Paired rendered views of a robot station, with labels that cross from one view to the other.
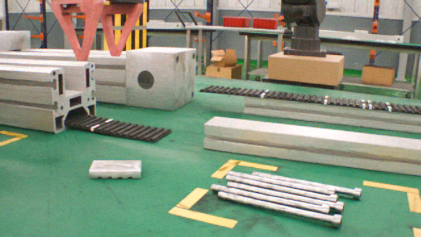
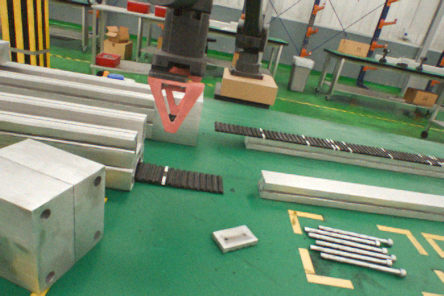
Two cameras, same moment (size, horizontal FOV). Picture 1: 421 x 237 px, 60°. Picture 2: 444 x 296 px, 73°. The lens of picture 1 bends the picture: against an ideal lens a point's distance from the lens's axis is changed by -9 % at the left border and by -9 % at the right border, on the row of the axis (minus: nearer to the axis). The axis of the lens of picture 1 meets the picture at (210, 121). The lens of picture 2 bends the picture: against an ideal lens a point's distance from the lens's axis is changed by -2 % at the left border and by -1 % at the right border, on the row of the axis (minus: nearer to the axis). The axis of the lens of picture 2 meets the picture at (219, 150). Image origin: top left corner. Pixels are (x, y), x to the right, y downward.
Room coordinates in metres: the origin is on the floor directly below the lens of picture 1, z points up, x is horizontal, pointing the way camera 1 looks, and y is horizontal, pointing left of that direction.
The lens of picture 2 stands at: (0.10, 0.26, 1.04)
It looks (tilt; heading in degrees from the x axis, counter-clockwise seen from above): 24 degrees down; 334
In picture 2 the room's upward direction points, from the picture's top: 12 degrees clockwise
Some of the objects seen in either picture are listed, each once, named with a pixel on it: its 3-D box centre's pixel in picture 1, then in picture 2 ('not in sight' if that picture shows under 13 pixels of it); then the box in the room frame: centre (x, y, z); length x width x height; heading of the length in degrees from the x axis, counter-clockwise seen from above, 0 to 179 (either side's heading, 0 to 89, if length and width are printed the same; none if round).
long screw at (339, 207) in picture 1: (283, 196); (355, 250); (0.31, -0.07, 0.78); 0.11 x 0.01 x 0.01; 61
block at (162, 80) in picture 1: (164, 75); (178, 111); (0.70, 0.08, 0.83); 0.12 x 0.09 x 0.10; 162
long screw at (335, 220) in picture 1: (277, 207); (362, 264); (0.28, -0.06, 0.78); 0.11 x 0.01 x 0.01; 61
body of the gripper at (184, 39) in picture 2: not in sight; (184, 39); (0.51, 0.15, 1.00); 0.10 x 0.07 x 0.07; 161
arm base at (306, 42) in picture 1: (305, 40); (247, 63); (1.10, -0.26, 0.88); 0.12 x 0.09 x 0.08; 74
